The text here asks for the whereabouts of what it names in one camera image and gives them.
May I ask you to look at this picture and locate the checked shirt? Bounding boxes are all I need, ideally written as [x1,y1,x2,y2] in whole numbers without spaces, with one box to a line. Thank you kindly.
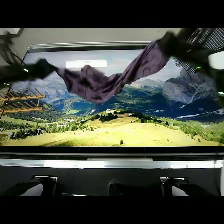
[186,28,224,75]

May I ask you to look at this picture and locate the purple garment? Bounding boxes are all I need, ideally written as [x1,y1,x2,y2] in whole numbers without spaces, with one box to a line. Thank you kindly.
[54,39,172,105]

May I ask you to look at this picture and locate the silver frame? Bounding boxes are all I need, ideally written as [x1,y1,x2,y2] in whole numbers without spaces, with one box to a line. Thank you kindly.
[0,153,224,197]

